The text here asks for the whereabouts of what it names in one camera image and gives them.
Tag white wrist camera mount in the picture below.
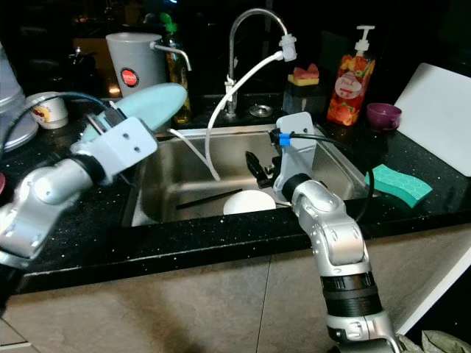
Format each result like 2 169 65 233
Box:
275 112 316 196
92 116 159 177

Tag yellow red sponge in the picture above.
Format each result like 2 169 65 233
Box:
288 64 321 87

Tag stainless steel sink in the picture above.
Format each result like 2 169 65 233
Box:
129 121 369 227

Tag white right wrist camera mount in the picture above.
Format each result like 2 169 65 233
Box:
275 112 316 196

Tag white faucet hose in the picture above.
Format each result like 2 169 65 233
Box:
168 50 288 182

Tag round metal counter cap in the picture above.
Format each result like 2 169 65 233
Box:
249 104 273 118

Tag black blue-plug right arm cable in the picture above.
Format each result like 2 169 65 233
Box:
270 129 376 223

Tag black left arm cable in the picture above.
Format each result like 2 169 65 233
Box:
0 91 122 159

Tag orange soap pump bottle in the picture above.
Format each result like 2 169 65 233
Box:
326 26 378 126

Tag light blue plate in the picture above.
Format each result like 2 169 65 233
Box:
96 82 188 142

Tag white printed mug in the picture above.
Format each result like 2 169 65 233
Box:
29 92 71 129

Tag grey water canister with tap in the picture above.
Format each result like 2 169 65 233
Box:
105 32 193 98

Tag white cutting board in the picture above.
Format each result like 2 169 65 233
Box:
392 63 471 177

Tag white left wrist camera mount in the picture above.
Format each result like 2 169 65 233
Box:
92 116 159 177

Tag black chopstick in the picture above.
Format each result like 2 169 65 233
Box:
177 190 242 210

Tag black sponge holder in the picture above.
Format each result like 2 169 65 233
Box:
283 82 323 116

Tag green-capped oil bottle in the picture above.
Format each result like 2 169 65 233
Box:
160 13 189 85

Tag green sponge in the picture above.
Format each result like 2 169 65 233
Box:
364 164 433 208

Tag purple cup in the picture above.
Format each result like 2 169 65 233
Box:
365 102 403 132

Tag translucent stacked food covers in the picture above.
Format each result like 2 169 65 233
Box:
0 44 39 151

